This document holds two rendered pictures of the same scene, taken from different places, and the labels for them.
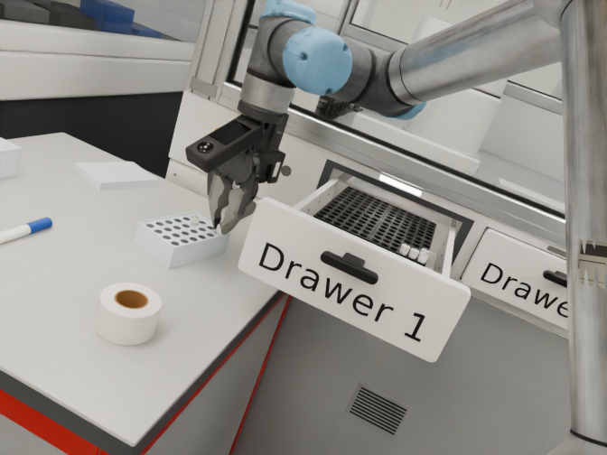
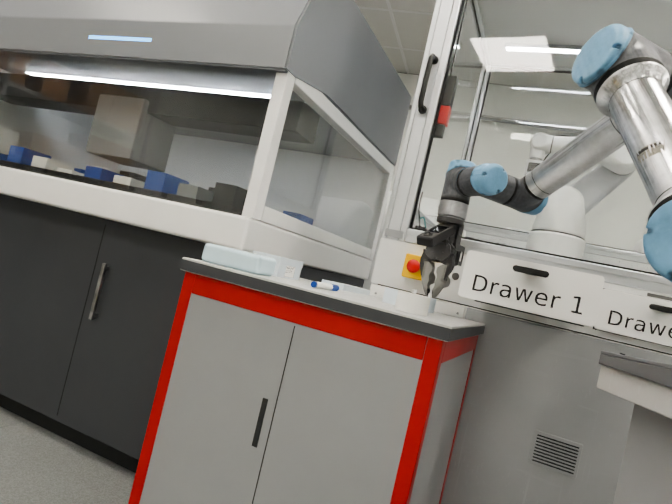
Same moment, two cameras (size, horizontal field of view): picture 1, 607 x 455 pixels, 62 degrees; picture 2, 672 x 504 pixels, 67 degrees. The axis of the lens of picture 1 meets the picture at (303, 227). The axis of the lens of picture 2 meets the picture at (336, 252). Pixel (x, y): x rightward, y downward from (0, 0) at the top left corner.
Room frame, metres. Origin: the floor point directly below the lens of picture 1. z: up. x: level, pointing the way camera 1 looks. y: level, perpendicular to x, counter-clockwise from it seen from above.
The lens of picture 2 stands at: (-0.61, 0.12, 0.81)
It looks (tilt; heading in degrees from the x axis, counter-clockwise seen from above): 2 degrees up; 11
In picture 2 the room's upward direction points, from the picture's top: 13 degrees clockwise
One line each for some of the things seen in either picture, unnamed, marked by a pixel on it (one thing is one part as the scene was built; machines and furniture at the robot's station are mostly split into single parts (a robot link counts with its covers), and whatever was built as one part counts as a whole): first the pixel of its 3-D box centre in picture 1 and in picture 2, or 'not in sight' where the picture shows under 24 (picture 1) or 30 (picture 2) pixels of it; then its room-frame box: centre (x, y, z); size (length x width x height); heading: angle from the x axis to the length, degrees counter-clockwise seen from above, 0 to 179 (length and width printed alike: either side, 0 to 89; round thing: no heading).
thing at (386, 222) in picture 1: (374, 236); not in sight; (0.79, -0.12, 0.87); 0.22 x 0.18 x 0.06; 169
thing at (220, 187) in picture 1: (225, 199); (430, 279); (0.77, 0.14, 0.85); 0.06 x 0.03 x 0.09; 153
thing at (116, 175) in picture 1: (116, 174); (346, 287); (0.89, 0.37, 0.77); 0.13 x 0.09 x 0.02; 150
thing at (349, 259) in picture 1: (351, 264); (530, 271); (0.57, -0.07, 0.91); 0.07 x 0.04 x 0.01; 79
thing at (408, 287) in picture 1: (347, 277); (527, 286); (0.59, -0.08, 0.87); 0.29 x 0.02 x 0.11; 79
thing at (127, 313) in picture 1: (128, 312); (412, 303); (0.49, 0.16, 0.78); 0.07 x 0.07 x 0.04
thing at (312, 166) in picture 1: (428, 178); (545, 302); (1.37, -0.27, 0.87); 1.02 x 0.95 x 0.14; 79
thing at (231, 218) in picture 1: (242, 210); (443, 282); (0.75, 0.10, 0.85); 0.06 x 0.03 x 0.09; 153
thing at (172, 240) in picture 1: (182, 237); (409, 300); (0.72, 0.18, 0.78); 0.12 x 0.08 x 0.04; 153
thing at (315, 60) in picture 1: (320, 61); (487, 182); (0.68, 0.05, 1.11); 0.11 x 0.11 x 0.08; 31
